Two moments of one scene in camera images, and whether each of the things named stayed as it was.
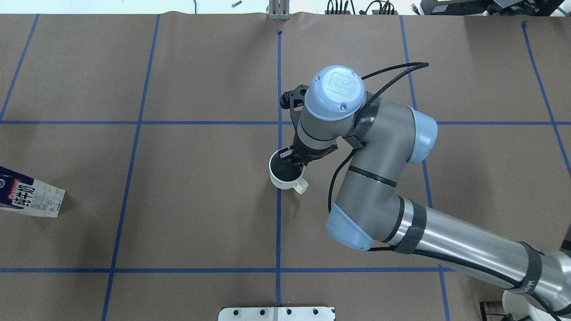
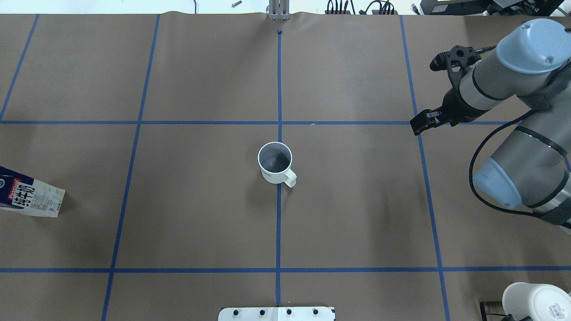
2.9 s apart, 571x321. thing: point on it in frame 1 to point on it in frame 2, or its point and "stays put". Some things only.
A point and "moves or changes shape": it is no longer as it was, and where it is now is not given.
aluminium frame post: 279,10 stays put
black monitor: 455,7 stays put
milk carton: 22,194 stays put
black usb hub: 337,12 stays put
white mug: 285,174 moves or changes shape
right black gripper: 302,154 to 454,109
